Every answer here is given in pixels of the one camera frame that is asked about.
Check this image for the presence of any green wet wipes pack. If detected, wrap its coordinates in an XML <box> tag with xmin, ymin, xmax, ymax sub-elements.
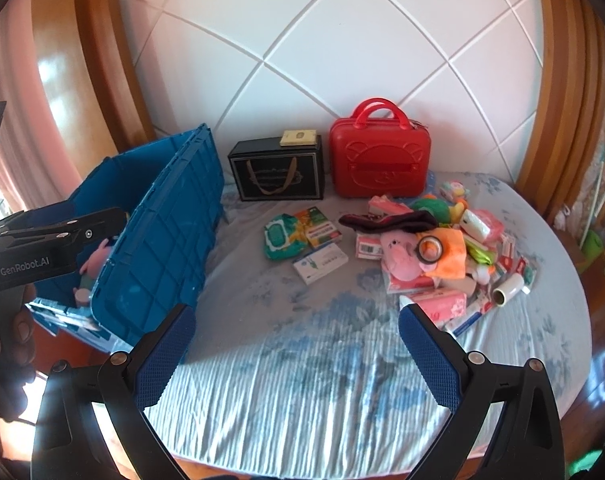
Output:
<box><xmin>263</xmin><ymin>214</ymin><xmax>309</xmax><ymax>261</ymax></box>

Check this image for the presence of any pink tissue pack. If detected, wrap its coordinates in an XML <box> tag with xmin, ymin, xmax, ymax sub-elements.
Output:
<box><xmin>399</xmin><ymin>288</ymin><xmax>467</xmax><ymax>326</ymax></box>

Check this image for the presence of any white blue medicine box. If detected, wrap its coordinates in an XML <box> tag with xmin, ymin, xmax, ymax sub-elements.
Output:
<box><xmin>293</xmin><ymin>243</ymin><xmax>349</xmax><ymax>285</ymax></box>

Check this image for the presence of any green plastic bucket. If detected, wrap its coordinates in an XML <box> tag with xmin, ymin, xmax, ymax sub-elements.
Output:
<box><xmin>581</xmin><ymin>230</ymin><xmax>604</xmax><ymax>264</ymax></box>

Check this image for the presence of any pink pig plush in crate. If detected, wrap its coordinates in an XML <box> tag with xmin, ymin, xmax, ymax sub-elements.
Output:
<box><xmin>74</xmin><ymin>238</ymin><xmax>115</xmax><ymax>308</ymax></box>

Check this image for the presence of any black tape roll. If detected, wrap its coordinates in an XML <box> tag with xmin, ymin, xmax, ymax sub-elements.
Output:
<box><xmin>415</xmin><ymin>235</ymin><xmax>445</xmax><ymax>264</ymax></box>

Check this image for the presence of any small white paper roll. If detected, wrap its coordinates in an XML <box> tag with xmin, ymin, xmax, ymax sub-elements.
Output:
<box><xmin>491</xmin><ymin>273</ymin><xmax>524</xmax><ymax>308</ymax></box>

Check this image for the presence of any green plush toy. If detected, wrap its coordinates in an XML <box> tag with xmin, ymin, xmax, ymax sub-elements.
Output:
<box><xmin>410</xmin><ymin>195</ymin><xmax>469</xmax><ymax>224</ymax></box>

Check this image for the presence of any black gift box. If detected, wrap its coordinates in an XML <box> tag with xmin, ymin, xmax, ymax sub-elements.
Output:
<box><xmin>228</xmin><ymin>138</ymin><xmax>325</xmax><ymax>202</ymax></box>

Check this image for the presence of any person's left hand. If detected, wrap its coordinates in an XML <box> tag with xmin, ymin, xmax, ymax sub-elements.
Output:
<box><xmin>0</xmin><ymin>285</ymin><xmax>30</xmax><ymax>422</ymax></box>

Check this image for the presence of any pink pig plush orange hood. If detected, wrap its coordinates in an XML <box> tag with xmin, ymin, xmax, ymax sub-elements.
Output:
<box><xmin>380</xmin><ymin>228</ymin><xmax>467</xmax><ymax>282</ymax></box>

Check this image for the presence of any red toy suitcase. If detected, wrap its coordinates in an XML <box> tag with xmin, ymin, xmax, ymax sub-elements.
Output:
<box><xmin>329</xmin><ymin>98</ymin><xmax>432</xmax><ymax>198</ymax></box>

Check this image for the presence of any dark maroon knitted hat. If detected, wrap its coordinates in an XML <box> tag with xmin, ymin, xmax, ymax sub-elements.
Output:
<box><xmin>339</xmin><ymin>210</ymin><xmax>439</xmax><ymax>234</ymax></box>

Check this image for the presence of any blue plastic storage crate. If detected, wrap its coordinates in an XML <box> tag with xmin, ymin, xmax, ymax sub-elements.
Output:
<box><xmin>30</xmin><ymin>125</ymin><xmax>223</xmax><ymax>352</ymax></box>

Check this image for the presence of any small beige box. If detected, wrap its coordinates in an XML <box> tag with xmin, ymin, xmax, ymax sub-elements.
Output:
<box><xmin>280</xmin><ymin>129</ymin><xmax>317</xmax><ymax>146</ymax></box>

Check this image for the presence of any green orange medicine box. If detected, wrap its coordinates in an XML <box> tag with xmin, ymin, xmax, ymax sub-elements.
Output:
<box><xmin>294</xmin><ymin>206</ymin><xmax>343</xmax><ymax>249</ymax></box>

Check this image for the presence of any colourful toy ball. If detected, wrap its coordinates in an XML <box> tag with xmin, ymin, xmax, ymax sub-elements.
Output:
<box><xmin>439</xmin><ymin>180</ymin><xmax>469</xmax><ymax>204</ymax></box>

